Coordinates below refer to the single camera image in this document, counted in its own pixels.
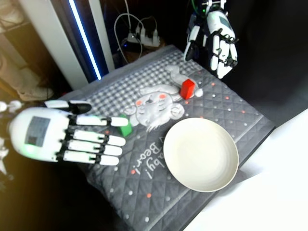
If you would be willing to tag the green block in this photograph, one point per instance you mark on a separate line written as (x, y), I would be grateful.
(126, 131)

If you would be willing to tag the cream round plate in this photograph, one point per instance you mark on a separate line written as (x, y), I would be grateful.
(201, 154)

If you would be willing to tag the white board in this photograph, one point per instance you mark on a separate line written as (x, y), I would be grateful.
(264, 187)

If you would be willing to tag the white pillar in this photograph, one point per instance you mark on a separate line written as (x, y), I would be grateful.
(60, 48)

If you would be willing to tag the red block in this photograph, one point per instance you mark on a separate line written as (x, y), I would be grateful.
(187, 89)

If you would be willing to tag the white cloth bundle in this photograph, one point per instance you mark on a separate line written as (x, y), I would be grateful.
(33, 90)

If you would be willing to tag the grey quilt with bear print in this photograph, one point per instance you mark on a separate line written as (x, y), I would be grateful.
(144, 187)

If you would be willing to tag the blue LED light strip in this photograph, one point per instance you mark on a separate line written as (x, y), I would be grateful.
(84, 38)

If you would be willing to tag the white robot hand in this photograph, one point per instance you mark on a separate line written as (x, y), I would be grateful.
(220, 22)
(36, 130)

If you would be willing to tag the white power strip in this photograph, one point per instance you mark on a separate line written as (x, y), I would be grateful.
(148, 39)

